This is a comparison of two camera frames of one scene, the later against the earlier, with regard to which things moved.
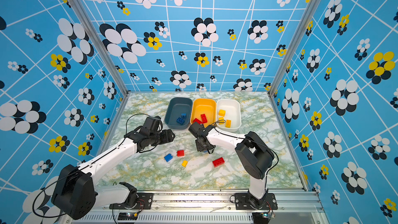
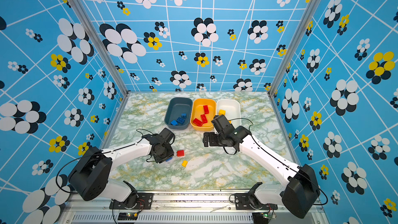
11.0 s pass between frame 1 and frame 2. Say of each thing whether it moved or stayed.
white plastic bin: stayed
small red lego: stayed
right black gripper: moved
